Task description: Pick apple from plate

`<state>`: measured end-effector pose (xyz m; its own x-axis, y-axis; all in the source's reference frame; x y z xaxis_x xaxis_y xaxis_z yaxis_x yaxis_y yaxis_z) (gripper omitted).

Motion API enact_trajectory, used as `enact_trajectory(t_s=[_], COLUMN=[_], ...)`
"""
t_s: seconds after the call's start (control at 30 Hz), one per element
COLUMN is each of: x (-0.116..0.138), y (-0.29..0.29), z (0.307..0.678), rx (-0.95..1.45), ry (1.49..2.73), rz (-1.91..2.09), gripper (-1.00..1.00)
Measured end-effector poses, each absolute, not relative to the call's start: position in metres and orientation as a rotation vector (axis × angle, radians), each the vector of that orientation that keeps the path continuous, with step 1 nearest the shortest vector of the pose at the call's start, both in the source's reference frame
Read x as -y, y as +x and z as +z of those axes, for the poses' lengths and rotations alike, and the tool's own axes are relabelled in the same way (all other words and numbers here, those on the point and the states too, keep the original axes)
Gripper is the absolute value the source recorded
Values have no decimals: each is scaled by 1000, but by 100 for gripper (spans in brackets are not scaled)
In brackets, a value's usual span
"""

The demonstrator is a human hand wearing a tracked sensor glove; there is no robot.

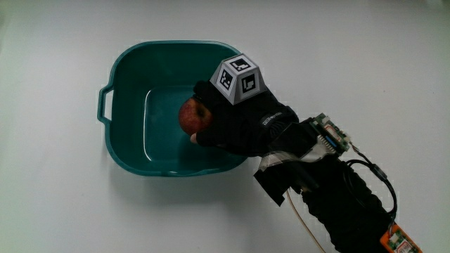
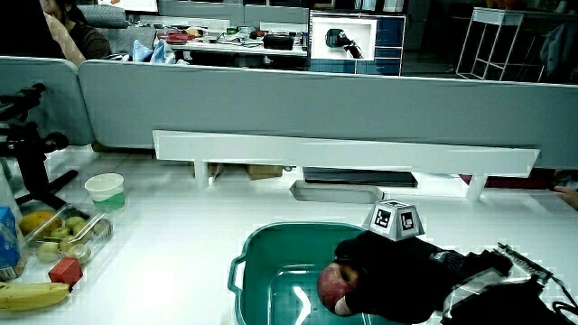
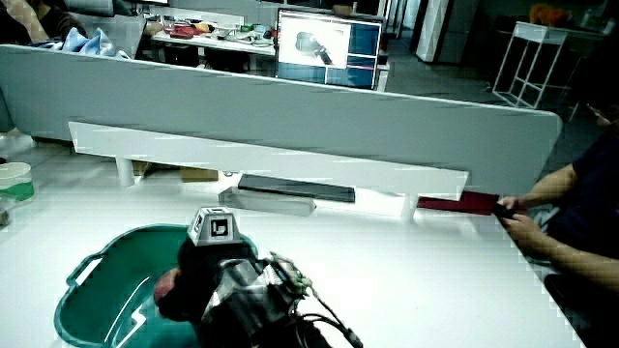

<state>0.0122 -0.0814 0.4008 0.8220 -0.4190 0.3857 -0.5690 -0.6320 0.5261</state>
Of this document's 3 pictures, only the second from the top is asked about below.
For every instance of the grey office chair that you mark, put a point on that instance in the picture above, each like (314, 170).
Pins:
(126, 38)

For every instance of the computer monitor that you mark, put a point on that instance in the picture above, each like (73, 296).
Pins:
(388, 40)

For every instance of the white desk shelf riser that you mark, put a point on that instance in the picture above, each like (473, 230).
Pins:
(338, 153)

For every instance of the grey flat tray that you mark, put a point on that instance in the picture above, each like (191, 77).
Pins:
(334, 194)

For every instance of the blue grey jacket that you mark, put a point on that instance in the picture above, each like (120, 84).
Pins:
(560, 49)

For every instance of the pale round fruit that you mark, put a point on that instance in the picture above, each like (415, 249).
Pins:
(47, 252)
(80, 253)

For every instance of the white and green paper cup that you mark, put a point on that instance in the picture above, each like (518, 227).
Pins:
(106, 189)

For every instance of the orange fruit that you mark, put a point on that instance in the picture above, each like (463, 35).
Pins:
(38, 221)

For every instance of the black camera tripod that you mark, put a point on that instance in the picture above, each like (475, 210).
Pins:
(31, 167)

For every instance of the person's right forearm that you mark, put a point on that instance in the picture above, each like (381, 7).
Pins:
(506, 307)

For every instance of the red cube block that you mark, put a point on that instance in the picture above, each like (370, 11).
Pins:
(65, 272)

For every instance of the light blue cloth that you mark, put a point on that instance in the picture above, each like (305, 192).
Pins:
(151, 53)

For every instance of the white metal rack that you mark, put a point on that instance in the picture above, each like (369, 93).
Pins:
(496, 18)

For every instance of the dark red box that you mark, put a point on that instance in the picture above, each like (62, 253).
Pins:
(510, 181)

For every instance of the yellow banana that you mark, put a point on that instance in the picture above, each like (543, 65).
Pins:
(31, 295)

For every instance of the long grey desk partition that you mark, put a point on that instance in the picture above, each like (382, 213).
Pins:
(316, 108)

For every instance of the orange object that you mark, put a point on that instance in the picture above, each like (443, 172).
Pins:
(506, 3)

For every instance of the white screen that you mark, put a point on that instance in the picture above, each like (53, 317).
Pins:
(135, 4)

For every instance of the person's right hand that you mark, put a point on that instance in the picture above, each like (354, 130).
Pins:
(397, 275)

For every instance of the short grey desk partition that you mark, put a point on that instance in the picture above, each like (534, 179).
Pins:
(49, 99)

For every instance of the black bag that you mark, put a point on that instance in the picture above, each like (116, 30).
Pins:
(278, 41)

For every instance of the clear plastic fruit box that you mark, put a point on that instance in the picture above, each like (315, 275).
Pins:
(93, 216)

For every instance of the red object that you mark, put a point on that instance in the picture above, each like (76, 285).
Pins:
(178, 37)

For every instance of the brown cardboard box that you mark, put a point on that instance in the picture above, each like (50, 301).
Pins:
(264, 171)

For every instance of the white background desk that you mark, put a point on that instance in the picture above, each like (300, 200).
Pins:
(235, 47)

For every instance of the small green fruit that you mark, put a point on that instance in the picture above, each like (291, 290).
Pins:
(60, 232)
(74, 222)
(68, 244)

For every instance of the black keyboard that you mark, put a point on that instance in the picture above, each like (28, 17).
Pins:
(361, 177)

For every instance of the red apple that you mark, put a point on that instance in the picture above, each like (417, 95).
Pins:
(329, 286)

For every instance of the teal plastic basin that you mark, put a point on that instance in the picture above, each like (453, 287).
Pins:
(280, 253)

